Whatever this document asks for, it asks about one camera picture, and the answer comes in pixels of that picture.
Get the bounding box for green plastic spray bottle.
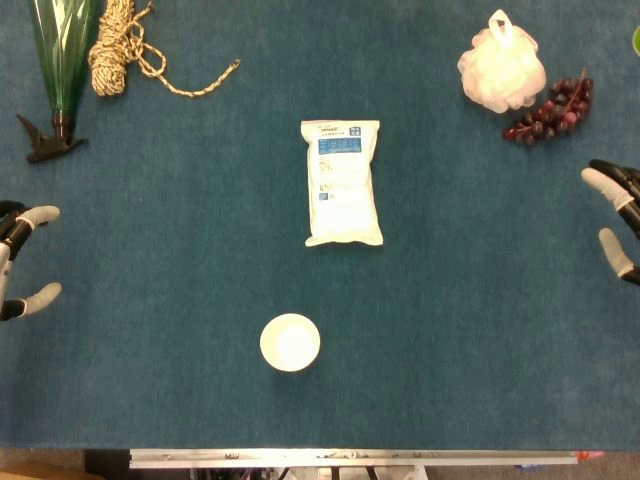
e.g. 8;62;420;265
15;0;101;165

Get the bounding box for white round cup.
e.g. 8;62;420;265
259;312;322;373

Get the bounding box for white blue printed pouch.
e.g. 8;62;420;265
299;118;385;249

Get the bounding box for coiled beige braided rope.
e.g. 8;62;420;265
87;0;242;99

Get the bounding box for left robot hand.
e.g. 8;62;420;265
0;200;64;322

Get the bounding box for white mesh bath sponge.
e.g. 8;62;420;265
456;8;548;115

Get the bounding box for aluminium frame rail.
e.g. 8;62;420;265
128;448;606;470

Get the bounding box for dark red grape bunch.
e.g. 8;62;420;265
502;67;596;147

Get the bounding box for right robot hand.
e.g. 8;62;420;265
580;158;640;287

